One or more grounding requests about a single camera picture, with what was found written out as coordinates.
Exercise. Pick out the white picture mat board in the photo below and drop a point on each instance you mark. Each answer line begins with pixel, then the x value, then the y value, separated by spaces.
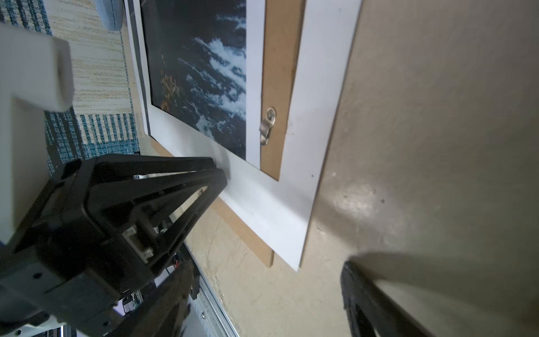
pixel 279 210

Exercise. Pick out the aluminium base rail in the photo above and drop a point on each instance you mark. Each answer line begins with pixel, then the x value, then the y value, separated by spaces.
pixel 205 315

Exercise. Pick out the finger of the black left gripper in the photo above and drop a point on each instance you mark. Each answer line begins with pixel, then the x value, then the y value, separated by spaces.
pixel 168 162
pixel 148 219

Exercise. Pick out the waterfall bridge photo print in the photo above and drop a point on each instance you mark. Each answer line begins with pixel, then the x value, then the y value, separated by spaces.
pixel 204 61

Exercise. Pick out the blue grey glasses case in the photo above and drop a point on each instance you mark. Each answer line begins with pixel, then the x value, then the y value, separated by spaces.
pixel 111 13

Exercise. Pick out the brown frame backing board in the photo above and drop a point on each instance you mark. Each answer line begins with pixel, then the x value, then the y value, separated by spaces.
pixel 283 21

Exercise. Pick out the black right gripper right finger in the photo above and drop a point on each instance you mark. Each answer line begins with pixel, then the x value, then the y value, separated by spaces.
pixel 371 312

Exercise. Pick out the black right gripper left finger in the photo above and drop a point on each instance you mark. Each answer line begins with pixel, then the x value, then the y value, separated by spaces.
pixel 163 313

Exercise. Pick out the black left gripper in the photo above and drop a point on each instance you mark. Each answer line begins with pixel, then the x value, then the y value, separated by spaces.
pixel 77 251

